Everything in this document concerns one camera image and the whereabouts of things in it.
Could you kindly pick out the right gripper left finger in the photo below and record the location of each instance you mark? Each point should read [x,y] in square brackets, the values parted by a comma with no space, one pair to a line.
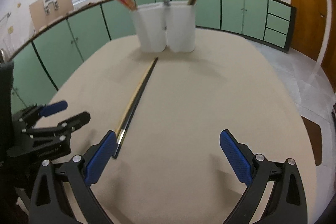
[49,202]

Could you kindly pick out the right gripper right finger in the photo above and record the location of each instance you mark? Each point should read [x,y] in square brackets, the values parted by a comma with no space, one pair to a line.
[287,200]

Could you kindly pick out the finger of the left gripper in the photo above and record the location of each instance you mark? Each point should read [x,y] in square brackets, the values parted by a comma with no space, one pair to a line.
[34,113]
[67,126]

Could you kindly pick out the plain wooden chopstick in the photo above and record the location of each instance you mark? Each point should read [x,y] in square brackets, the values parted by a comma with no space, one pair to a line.
[123,118]

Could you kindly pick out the green lower cabinets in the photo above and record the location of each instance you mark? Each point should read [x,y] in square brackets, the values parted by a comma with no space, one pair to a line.
[48,59]

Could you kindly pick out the cardboard box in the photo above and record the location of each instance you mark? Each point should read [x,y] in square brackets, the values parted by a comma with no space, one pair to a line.
[45,12]

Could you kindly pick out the left white plastic cup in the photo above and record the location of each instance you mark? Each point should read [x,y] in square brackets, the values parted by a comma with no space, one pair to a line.
[149,24]

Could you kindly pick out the white plastic cup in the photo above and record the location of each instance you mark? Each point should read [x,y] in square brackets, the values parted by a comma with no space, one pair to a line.
[180,26]
[149,24]

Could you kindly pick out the right white plastic cup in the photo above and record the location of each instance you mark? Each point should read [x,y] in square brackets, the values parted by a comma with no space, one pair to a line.
[180,26]

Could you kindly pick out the wooden door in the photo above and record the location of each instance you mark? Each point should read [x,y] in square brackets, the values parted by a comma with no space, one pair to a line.
[309,28]

